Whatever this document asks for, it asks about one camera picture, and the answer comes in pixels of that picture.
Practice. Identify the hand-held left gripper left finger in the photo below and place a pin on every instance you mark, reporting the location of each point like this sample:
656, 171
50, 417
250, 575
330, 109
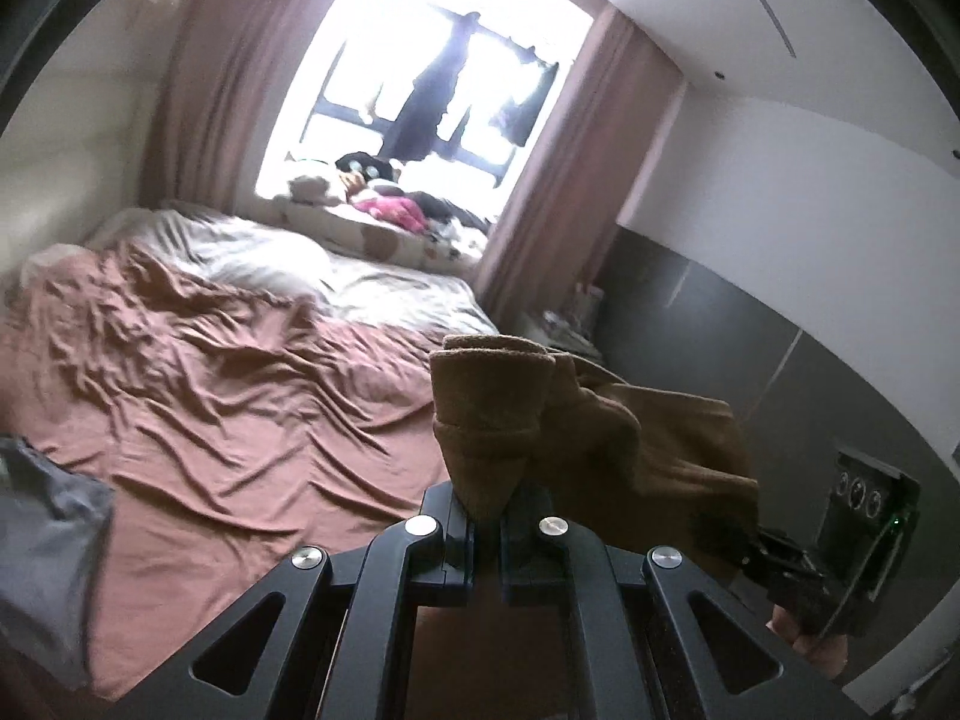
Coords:
457, 536

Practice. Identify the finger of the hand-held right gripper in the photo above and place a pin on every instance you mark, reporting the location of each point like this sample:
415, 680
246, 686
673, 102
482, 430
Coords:
739, 547

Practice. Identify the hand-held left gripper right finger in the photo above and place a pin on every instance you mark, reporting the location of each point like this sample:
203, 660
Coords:
517, 544

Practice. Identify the brown printed T-shirt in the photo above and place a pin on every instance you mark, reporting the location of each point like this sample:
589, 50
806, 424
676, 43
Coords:
600, 435

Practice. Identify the person's right hand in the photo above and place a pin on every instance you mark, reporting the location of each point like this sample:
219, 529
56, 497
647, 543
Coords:
814, 656

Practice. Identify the white nightstand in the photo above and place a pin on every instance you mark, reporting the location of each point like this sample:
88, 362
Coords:
555, 330

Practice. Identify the white desk organizer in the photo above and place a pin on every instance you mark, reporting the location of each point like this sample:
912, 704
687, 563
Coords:
589, 306

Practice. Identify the pink-brown blanket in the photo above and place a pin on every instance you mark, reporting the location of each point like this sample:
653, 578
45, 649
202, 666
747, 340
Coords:
225, 390

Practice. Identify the cream cushion with brown patches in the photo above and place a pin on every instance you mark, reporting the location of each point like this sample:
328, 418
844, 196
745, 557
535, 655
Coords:
390, 241

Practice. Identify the pink plush toy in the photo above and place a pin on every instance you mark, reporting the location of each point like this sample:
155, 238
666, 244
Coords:
394, 211

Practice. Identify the pink curtain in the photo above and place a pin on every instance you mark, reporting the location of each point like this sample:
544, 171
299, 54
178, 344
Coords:
570, 202
225, 75

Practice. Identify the cream plush bear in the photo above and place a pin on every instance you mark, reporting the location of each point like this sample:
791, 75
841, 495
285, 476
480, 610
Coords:
315, 190

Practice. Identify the black white plush toy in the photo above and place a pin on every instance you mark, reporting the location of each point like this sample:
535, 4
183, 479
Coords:
367, 167

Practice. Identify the grey cloth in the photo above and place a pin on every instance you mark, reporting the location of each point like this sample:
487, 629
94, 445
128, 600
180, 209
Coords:
45, 540

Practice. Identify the small hanging dark garment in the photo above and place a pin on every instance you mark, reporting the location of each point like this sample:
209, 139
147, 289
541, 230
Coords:
529, 109

